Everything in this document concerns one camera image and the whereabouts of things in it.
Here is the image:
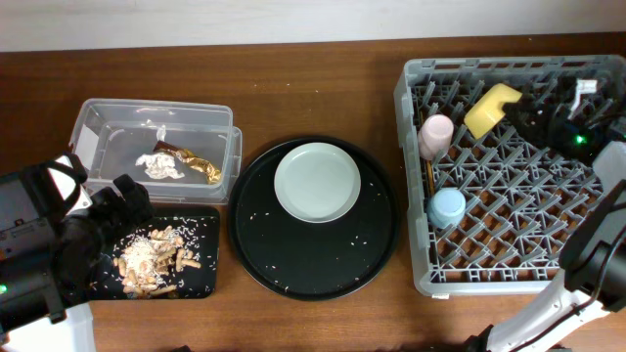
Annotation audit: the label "yellow bowl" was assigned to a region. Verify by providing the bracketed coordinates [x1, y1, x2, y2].
[464, 83, 522, 139]

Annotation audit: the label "white tissue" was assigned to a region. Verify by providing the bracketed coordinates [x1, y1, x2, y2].
[135, 125, 185, 180]

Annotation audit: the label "food scraps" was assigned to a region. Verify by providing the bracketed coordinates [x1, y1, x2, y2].
[112, 217, 216, 299]

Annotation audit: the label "gold snack wrapper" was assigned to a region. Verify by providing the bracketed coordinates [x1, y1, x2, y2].
[154, 141, 222, 185]

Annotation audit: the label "pink cup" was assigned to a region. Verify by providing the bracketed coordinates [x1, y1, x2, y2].
[418, 114, 454, 160]

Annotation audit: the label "wooden chopstick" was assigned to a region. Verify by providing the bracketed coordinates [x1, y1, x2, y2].
[425, 160, 435, 197]

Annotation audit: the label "blue cup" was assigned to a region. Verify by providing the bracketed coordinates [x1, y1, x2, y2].
[426, 188, 466, 229]

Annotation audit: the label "light grey plate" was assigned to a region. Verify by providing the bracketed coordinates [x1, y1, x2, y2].
[274, 142, 361, 224]

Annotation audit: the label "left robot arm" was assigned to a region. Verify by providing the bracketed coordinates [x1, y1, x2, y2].
[1, 161, 155, 341]

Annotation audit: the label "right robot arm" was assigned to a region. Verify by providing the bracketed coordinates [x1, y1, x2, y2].
[463, 78, 625, 351]

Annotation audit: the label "grey dishwasher rack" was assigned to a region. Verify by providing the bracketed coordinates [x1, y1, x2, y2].
[393, 55, 625, 298]

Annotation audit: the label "black rectangular tray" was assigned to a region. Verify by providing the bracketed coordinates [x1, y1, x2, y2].
[87, 205, 221, 301]

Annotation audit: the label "clear plastic bin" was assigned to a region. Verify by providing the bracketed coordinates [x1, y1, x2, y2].
[69, 99, 243, 205]

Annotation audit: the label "round black tray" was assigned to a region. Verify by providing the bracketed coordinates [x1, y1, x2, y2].
[227, 136, 400, 301]

